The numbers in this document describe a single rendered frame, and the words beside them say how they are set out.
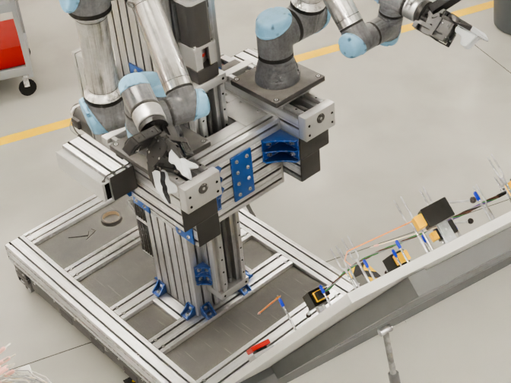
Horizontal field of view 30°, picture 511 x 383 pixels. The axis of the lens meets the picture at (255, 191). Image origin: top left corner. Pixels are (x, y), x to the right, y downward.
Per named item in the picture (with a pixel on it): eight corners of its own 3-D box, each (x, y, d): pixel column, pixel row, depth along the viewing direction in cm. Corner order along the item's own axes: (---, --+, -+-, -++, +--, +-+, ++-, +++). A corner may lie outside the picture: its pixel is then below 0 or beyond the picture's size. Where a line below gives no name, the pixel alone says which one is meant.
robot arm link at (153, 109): (142, 99, 227) (125, 122, 231) (149, 113, 225) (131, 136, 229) (166, 104, 232) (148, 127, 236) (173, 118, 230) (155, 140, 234)
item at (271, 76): (245, 79, 316) (242, 52, 310) (278, 61, 323) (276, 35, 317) (276, 95, 307) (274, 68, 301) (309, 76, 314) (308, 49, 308)
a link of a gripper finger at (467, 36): (478, 55, 262) (450, 40, 266) (490, 36, 262) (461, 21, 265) (475, 52, 260) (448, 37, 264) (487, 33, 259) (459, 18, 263)
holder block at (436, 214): (493, 223, 183) (470, 182, 185) (442, 250, 182) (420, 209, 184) (489, 226, 187) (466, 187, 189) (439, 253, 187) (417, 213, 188)
